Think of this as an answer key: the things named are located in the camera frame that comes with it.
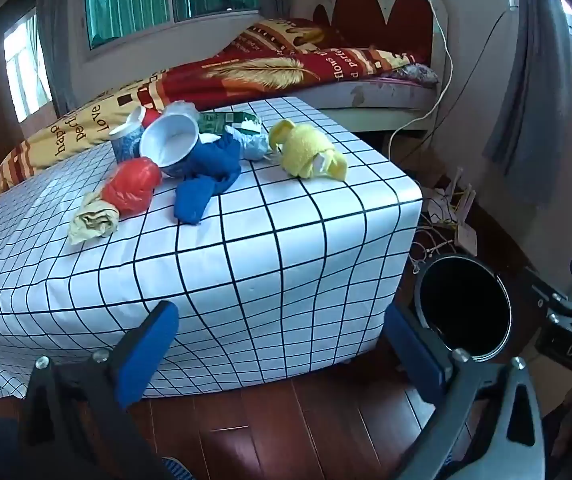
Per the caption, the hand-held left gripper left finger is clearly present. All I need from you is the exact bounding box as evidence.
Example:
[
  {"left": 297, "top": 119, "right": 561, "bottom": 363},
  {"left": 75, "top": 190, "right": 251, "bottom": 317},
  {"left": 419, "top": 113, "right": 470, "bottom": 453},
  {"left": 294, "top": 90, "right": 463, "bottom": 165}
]
[{"left": 18, "top": 301, "right": 181, "bottom": 480}]

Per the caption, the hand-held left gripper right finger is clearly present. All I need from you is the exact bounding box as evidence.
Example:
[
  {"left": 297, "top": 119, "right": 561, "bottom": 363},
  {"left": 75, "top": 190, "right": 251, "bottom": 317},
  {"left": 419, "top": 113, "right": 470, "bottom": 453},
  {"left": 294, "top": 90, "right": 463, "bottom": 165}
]
[{"left": 383, "top": 304, "right": 549, "bottom": 480}]

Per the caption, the black round trash bin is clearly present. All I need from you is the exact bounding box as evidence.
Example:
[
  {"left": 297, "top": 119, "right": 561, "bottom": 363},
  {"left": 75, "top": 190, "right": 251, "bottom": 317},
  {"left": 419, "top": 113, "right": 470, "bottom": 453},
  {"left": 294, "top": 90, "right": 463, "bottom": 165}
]
[{"left": 412, "top": 254, "right": 513, "bottom": 363}]

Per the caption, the beige paper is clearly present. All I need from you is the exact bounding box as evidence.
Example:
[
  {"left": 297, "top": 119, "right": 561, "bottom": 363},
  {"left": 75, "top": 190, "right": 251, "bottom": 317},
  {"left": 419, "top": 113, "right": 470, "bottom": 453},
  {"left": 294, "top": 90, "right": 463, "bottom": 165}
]
[{"left": 68, "top": 192, "right": 120, "bottom": 246}]

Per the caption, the blue cloth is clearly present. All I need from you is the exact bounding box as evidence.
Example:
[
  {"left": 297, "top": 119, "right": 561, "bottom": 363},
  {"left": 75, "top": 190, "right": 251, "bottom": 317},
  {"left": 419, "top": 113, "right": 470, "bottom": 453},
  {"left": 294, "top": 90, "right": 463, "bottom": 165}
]
[{"left": 174, "top": 135, "right": 243, "bottom": 226}]

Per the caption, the red plastic bag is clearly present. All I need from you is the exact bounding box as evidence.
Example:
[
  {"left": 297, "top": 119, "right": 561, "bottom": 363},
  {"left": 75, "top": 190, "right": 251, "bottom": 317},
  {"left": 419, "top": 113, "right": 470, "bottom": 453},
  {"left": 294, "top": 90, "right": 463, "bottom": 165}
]
[{"left": 102, "top": 156, "right": 163, "bottom": 218}]

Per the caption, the blue patterned paper cup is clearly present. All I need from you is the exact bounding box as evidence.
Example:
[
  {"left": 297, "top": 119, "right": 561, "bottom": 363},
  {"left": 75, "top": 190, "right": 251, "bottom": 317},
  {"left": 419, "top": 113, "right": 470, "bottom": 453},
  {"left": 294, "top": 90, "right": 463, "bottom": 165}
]
[{"left": 109, "top": 119, "right": 147, "bottom": 163}]

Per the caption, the blue white paper bowl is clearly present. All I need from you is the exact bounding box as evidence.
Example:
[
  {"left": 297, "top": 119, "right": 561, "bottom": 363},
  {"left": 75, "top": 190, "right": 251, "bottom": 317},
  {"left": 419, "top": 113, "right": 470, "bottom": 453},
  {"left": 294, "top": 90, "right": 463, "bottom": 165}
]
[{"left": 139, "top": 114, "right": 201, "bottom": 178}]

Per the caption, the yellow plush toy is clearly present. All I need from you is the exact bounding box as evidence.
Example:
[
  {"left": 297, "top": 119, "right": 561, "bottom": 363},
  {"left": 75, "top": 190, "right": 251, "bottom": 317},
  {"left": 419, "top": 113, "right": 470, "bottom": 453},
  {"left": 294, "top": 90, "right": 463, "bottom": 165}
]
[{"left": 268, "top": 119, "right": 349, "bottom": 182}]

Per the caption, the green white milk carton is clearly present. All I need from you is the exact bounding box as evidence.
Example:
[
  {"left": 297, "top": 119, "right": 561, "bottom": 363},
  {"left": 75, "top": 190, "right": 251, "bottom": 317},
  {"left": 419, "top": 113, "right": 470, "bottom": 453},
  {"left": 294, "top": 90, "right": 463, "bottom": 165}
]
[{"left": 197, "top": 111, "right": 263, "bottom": 136}]

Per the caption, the table with grid tablecloth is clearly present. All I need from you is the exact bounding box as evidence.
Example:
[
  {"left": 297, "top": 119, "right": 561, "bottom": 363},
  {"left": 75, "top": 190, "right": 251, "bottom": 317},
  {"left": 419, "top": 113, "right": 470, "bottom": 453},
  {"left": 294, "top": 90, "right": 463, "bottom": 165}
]
[{"left": 0, "top": 96, "right": 423, "bottom": 401}]

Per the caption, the crumpled white tissue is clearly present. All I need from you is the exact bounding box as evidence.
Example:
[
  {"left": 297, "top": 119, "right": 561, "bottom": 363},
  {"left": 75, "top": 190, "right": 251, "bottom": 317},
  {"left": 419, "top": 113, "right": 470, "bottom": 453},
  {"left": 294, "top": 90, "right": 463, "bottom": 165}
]
[{"left": 238, "top": 130, "right": 270, "bottom": 161}]

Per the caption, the pink mattress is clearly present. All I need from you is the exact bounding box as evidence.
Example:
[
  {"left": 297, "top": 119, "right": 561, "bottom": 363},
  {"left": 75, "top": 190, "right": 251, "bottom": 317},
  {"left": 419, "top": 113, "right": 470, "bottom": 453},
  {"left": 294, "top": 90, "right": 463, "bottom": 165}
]
[{"left": 296, "top": 77, "right": 442, "bottom": 111}]

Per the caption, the floral pillow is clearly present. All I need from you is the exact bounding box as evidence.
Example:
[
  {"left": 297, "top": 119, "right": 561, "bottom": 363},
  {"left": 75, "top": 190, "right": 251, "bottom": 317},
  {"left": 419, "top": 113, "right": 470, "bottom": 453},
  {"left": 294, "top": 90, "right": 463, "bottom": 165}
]
[{"left": 381, "top": 64, "right": 439, "bottom": 86}]

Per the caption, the red yellow printed blanket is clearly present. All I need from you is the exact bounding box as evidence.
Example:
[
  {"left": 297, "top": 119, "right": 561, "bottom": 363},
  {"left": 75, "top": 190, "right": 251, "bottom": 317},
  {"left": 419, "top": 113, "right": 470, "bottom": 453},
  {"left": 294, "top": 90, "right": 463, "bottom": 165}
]
[{"left": 0, "top": 17, "right": 439, "bottom": 206}]

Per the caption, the small bright window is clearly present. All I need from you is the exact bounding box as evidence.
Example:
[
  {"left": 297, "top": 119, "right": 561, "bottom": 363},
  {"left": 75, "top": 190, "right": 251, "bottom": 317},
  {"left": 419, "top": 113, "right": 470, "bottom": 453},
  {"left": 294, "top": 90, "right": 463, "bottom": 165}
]
[{"left": 3, "top": 7, "right": 51, "bottom": 123}]

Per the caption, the white red headboard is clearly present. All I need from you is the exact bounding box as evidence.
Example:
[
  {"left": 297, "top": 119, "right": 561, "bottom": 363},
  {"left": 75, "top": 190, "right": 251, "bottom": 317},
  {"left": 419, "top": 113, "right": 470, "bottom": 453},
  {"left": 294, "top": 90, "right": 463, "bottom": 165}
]
[{"left": 313, "top": 0, "right": 454, "bottom": 68}]

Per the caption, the pile of wires and paper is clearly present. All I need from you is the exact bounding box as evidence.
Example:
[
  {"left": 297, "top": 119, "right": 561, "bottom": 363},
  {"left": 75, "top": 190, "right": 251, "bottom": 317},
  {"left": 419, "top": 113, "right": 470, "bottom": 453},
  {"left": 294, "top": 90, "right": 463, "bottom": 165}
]
[{"left": 411, "top": 165, "right": 479, "bottom": 276}]

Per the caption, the white bed frame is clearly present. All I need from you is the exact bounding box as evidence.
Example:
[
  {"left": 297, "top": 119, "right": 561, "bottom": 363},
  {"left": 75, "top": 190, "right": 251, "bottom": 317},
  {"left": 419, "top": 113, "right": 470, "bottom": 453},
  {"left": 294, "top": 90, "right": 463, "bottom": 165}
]
[{"left": 316, "top": 105, "right": 442, "bottom": 136}]

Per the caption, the white power cable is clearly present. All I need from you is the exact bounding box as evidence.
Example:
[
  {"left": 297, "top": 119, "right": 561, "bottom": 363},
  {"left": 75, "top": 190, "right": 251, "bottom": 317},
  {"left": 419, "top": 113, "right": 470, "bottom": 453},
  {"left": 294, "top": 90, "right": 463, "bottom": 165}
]
[{"left": 388, "top": 0, "right": 454, "bottom": 161}]

